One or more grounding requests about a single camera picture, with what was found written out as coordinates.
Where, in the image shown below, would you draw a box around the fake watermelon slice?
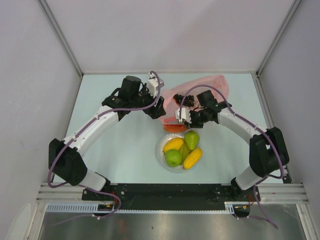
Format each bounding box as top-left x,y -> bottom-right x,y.
163,124 -> 188,133

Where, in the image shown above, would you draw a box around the pink plastic bag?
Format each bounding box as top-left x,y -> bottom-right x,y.
159,74 -> 229,124

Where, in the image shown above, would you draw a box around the green fake pear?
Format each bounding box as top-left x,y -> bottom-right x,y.
184,130 -> 200,151

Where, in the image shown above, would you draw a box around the yellow fake mango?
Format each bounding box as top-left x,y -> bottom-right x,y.
163,137 -> 185,153

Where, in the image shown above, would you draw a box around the white paper plate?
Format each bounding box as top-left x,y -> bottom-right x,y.
155,133 -> 201,173

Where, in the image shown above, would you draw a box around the orange fake fruit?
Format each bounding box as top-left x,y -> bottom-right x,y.
183,147 -> 203,170

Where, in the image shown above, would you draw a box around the green fake apple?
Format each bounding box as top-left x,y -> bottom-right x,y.
164,149 -> 182,167

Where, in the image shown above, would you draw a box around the dark fake grapes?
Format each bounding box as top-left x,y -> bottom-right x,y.
173,94 -> 195,107

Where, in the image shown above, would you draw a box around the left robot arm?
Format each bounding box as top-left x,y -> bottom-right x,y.
47,71 -> 166,200

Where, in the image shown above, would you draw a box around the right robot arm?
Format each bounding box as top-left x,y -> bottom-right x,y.
187,90 -> 290,201

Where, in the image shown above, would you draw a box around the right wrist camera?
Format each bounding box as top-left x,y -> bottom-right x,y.
175,107 -> 192,124

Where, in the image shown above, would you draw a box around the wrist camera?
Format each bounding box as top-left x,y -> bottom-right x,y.
175,107 -> 192,124
146,71 -> 165,98

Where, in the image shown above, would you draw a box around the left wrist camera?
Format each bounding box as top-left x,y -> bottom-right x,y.
146,71 -> 165,98

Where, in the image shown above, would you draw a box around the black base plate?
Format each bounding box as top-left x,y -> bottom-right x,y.
81,183 -> 261,211

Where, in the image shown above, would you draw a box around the white cable duct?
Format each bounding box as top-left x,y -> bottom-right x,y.
46,202 -> 249,215

